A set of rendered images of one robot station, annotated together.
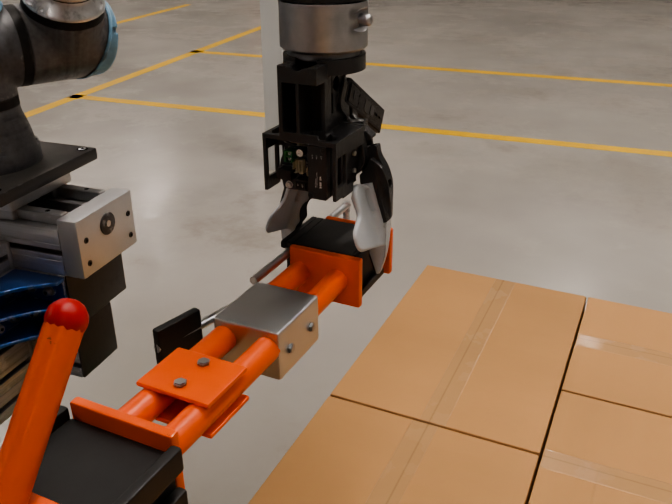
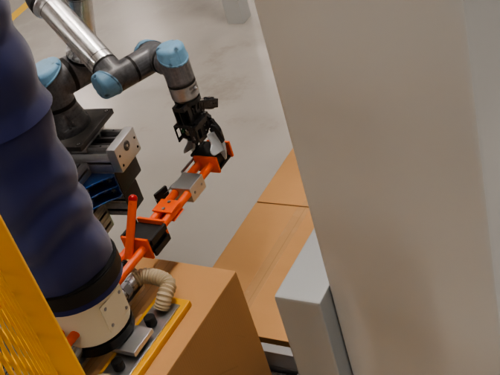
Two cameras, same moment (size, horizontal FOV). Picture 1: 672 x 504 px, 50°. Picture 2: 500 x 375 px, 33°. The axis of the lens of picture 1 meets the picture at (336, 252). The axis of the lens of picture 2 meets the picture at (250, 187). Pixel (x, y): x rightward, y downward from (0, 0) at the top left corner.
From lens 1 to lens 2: 167 cm
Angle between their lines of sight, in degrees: 13
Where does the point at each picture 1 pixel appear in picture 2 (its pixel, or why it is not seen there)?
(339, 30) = (187, 94)
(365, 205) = (213, 139)
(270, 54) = not seen: outside the picture
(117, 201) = (128, 134)
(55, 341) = (132, 204)
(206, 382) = (170, 207)
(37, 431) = (132, 223)
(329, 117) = (192, 117)
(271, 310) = (187, 181)
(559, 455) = not seen: hidden behind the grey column
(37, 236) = (99, 158)
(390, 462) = (285, 228)
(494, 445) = not seen: hidden behind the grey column
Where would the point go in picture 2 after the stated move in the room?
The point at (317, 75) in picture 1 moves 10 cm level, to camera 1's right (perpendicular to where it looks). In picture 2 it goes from (184, 109) to (221, 102)
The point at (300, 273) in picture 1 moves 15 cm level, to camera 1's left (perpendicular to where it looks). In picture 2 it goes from (198, 165) to (146, 175)
